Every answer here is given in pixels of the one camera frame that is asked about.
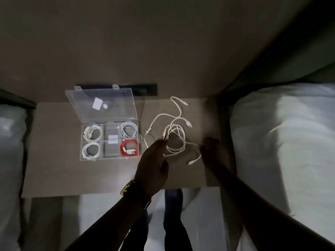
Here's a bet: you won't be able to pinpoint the person's left hand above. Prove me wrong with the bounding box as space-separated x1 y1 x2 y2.
134 139 169 198

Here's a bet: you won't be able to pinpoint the person's right hand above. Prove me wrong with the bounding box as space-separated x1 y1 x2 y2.
200 137 230 176

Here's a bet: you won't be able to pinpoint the looped white charging cable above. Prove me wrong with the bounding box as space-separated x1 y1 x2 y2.
162 118 202 166

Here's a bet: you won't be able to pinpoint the person's right forearm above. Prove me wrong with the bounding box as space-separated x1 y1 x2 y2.
216 165 335 251

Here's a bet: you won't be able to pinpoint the person's left forearm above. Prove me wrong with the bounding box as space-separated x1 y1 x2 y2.
65 192 148 251

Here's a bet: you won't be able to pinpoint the person's blue jeans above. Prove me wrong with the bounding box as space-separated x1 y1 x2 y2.
123 189 193 251

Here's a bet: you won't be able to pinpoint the clear plastic organizer box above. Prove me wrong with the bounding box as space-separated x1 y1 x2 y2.
65 86 143 162

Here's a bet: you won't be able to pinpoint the white bed with wrinkled duvet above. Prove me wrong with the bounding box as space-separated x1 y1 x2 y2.
230 83 335 251

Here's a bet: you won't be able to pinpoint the white bed with pillow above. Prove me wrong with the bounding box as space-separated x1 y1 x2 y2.
0 104 29 251

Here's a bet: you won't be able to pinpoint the gold wristwatch with black strap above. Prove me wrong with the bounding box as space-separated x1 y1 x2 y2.
120 180 153 210

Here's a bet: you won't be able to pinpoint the coiled red cable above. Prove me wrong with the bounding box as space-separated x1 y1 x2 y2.
120 140 139 156

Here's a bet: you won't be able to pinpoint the long white charging cable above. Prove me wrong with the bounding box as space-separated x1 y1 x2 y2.
143 96 189 149

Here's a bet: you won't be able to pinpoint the coiled white cable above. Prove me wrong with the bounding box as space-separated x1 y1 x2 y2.
121 122 138 139
83 125 102 142
82 142 101 160

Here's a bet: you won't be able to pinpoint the black wall socket panel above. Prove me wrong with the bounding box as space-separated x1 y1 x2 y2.
75 83 158 97

